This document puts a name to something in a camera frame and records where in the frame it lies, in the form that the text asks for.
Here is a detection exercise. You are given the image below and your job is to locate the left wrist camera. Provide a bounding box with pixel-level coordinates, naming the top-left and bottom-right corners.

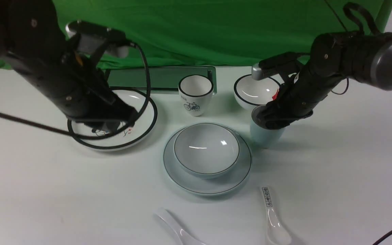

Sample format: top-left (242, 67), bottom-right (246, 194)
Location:
top-left (65, 20), bottom-right (131, 65)

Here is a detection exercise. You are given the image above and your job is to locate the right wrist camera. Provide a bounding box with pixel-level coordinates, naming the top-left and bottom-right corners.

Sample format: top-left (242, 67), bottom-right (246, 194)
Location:
top-left (251, 52), bottom-right (307, 81)

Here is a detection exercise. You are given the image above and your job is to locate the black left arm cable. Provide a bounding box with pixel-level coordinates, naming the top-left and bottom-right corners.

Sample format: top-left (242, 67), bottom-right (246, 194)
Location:
top-left (0, 42), bottom-right (151, 140)

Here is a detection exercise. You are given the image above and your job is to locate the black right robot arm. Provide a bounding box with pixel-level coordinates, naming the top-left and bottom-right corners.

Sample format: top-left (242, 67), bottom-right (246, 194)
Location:
top-left (251, 32), bottom-right (392, 130)

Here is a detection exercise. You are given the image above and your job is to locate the white bicycle cup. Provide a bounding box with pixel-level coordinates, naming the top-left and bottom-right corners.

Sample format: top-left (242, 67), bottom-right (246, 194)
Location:
top-left (178, 75), bottom-right (214, 117)

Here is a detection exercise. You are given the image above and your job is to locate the white cartoon plate black rim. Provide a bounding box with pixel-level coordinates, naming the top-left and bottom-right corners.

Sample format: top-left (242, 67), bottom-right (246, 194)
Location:
top-left (67, 87), bottom-right (158, 151)

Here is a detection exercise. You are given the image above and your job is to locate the green tray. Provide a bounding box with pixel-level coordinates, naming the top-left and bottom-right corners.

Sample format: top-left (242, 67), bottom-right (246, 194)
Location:
top-left (104, 66), bottom-right (217, 94)

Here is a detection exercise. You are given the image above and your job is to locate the white spoon with characters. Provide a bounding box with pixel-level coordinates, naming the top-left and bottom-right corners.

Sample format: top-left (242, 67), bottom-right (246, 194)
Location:
top-left (260, 186), bottom-right (292, 245)

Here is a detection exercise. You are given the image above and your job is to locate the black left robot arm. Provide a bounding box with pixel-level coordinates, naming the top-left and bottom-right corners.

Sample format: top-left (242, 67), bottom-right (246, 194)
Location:
top-left (0, 0), bottom-right (139, 131)

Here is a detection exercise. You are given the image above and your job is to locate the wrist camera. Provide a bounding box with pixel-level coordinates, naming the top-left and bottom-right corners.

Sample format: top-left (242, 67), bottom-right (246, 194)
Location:
top-left (251, 52), bottom-right (307, 81)
top-left (65, 20), bottom-right (131, 65)

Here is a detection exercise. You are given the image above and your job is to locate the light blue cup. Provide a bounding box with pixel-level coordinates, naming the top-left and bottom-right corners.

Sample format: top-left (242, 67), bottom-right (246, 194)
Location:
top-left (249, 105), bottom-right (285, 149)

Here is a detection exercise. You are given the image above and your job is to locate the green backdrop cloth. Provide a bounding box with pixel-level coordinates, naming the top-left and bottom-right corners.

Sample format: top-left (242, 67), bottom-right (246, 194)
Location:
top-left (0, 0), bottom-right (392, 70)

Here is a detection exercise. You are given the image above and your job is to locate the white black-rimmed bowl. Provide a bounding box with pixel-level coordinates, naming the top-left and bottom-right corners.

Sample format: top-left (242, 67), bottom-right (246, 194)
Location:
top-left (233, 75), bottom-right (280, 110)

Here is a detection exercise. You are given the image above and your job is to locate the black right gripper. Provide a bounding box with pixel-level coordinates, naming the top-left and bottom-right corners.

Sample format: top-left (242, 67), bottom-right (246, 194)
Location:
top-left (256, 73), bottom-right (334, 130)

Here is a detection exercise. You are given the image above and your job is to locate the light blue plate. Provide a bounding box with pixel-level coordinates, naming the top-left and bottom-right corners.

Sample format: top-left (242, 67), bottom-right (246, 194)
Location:
top-left (162, 124), bottom-right (252, 197)

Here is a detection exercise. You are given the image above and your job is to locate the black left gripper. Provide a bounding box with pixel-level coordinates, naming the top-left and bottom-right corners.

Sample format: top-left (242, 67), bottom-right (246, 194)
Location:
top-left (56, 61), bottom-right (138, 134)

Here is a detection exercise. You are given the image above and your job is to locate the light blue bowl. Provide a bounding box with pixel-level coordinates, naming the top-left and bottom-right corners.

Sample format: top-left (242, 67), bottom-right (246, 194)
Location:
top-left (174, 123), bottom-right (240, 177)

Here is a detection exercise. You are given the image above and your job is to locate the plain white spoon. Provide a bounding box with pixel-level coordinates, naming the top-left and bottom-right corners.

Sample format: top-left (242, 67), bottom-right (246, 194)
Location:
top-left (154, 208), bottom-right (206, 245)

